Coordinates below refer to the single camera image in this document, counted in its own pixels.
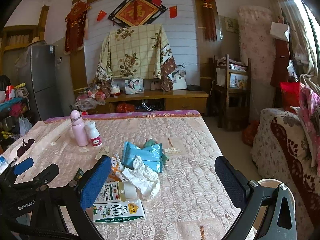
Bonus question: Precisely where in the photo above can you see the green white milk carton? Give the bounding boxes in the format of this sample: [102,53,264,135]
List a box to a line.
[92,199,145,224]

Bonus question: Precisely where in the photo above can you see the pink covered standing appliance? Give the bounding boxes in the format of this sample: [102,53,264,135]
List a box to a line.
[238,6,276,121]

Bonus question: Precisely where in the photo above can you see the grey refrigerator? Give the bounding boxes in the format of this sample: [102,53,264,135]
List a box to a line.
[16,41,63,121]

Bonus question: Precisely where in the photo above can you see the white tissue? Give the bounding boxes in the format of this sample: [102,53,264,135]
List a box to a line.
[122,156,161,200]

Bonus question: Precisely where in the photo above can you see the white pill bottle red label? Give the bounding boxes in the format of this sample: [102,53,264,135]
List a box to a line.
[85,121,103,147]

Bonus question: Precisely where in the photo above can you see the blue plastic wrapper pack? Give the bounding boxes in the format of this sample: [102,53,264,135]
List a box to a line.
[121,141,163,173]

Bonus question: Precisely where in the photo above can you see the wooden tv cabinet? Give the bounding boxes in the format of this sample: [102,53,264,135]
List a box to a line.
[88,90,209,114]

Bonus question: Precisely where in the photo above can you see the red plastic bag on floor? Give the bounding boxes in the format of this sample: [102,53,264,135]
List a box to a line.
[241,120,259,147]

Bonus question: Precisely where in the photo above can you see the green cloth rag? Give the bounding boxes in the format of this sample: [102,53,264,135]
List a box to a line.
[143,139,169,164]

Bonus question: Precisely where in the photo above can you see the pink thermos bottle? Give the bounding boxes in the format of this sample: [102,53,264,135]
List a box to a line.
[70,110,89,147]

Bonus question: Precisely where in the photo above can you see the diamond fu wall decoration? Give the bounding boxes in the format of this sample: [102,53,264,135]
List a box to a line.
[108,0,168,28]

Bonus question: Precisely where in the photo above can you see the red chinese knot right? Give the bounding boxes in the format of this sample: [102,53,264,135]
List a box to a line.
[200,0,217,42]

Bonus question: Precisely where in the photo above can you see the wooden chair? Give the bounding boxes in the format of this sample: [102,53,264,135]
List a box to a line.
[210,54,251,131]

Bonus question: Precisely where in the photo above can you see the small white drink carton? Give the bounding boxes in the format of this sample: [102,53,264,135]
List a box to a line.
[94,181,138,204]

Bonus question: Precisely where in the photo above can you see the red chinese knot left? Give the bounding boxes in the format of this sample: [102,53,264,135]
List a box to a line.
[65,1,91,55]

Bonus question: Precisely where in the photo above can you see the framed couple photo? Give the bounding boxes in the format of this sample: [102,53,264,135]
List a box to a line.
[125,79,144,95]

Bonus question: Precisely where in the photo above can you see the red chinese knot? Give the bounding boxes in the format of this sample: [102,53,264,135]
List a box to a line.
[200,0,217,42]
[65,1,91,55]

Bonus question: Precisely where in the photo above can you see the floral covered sofa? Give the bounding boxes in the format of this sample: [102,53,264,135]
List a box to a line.
[251,108,319,239]

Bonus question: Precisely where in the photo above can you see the pink floral blanket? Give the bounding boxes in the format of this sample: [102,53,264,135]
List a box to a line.
[291,84,319,177]

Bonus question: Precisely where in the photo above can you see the red cushion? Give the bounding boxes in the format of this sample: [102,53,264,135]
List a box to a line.
[280,82,303,113]

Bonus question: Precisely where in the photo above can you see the white round trash bin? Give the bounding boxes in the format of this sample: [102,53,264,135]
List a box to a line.
[253,178,296,231]

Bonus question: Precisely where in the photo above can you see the orange white snack bag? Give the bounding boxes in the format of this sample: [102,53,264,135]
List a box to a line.
[106,154,128,183]

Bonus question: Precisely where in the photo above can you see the wedding photo frame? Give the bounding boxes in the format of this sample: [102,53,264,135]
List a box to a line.
[168,68,187,90]

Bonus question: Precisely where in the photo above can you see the floral cloth covered television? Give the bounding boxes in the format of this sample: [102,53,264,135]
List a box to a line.
[95,24,176,92]

